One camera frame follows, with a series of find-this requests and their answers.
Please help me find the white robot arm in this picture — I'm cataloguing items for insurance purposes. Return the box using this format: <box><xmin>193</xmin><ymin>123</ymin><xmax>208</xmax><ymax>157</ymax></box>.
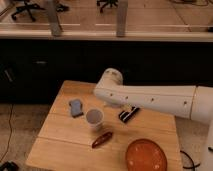
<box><xmin>94</xmin><ymin>68</ymin><xmax>213</xmax><ymax>171</ymax></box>

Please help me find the black striped box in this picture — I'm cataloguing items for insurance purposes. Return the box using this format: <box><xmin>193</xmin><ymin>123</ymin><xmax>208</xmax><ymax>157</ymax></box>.
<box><xmin>118</xmin><ymin>107</ymin><xmax>139</xmax><ymax>123</ymax></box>

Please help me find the orange plate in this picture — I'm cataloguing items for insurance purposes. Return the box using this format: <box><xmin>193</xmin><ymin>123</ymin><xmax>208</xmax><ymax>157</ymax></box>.
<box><xmin>125</xmin><ymin>139</ymin><xmax>167</xmax><ymax>171</ymax></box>

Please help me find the blue sponge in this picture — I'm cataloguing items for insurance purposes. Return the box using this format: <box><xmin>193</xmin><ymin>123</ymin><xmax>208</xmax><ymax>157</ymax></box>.
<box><xmin>69</xmin><ymin>99</ymin><xmax>83</xmax><ymax>118</ymax></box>

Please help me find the black office chair middle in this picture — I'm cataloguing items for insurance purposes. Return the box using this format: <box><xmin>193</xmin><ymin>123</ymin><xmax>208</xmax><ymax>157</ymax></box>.
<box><xmin>96</xmin><ymin>0</ymin><xmax>118</xmax><ymax>13</ymax></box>

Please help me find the black office chair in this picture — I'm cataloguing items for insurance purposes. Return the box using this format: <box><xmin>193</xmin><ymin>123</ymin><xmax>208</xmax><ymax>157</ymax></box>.
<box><xmin>11</xmin><ymin>0</ymin><xmax>69</xmax><ymax>22</ymax></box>
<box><xmin>96</xmin><ymin>0</ymin><xmax>118</xmax><ymax>13</ymax></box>

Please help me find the black object floor corner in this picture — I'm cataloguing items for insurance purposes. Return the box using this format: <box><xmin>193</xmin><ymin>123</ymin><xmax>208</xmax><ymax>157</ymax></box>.
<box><xmin>0</xmin><ymin>162</ymin><xmax>19</xmax><ymax>171</ymax></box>

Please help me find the black office chair left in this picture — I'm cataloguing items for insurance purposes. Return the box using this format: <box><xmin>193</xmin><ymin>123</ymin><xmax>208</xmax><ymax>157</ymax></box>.
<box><xmin>11</xmin><ymin>0</ymin><xmax>69</xmax><ymax>22</ymax></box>

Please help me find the black cable right floor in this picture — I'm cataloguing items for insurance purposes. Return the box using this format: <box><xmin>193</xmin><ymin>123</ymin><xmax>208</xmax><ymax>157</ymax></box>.
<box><xmin>180</xmin><ymin>150</ymin><xmax>202</xmax><ymax>170</ymax></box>

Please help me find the black cable floor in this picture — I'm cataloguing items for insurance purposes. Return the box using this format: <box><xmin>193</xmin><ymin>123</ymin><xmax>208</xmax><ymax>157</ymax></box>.
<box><xmin>0</xmin><ymin>103</ymin><xmax>15</xmax><ymax>163</ymax></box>
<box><xmin>180</xmin><ymin>150</ymin><xmax>202</xmax><ymax>170</ymax></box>

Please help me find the grey metal post right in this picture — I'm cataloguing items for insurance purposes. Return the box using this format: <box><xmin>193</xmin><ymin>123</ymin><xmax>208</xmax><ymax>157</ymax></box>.
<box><xmin>116</xmin><ymin>0</ymin><xmax>128</xmax><ymax>37</ymax></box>

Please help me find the grey metal post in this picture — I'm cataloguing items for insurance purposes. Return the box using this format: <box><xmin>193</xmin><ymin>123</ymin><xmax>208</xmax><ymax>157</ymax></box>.
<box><xmin>116</xmin><ymin>0</ymin><xmax>128</xmax><ymax>37</ymax></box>
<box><xmin>45</xmin><ymin>0</ymin><xmax>62</xmax><ymax>36</ymax></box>

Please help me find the grey metal post left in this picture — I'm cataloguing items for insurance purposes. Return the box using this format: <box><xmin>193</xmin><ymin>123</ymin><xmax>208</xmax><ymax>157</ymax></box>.
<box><xmin>45</xmin><ymin>0</ymin><xmax>62</xmax><ymax>36</ymax></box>

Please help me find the black cable left floor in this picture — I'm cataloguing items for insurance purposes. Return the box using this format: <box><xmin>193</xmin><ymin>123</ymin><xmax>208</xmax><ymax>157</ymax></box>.
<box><xmin>0</xmin><ymin>103</ymin><xmax>15</xmax><ymax>163</ymax></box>

